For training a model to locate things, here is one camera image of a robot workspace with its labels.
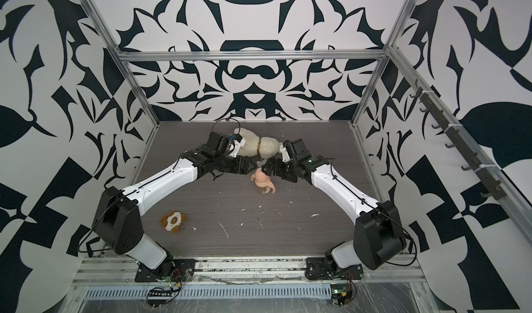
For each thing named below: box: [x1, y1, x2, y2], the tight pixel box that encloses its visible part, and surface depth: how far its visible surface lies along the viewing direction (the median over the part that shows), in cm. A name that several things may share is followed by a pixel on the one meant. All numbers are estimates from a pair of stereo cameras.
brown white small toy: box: [160, 210, 188, 235], surface depth 85 cm
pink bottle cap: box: [254, 167, 270, 184], surface depth 86 cm
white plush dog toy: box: [234, 127, 283, 159], surface depth 101 cm
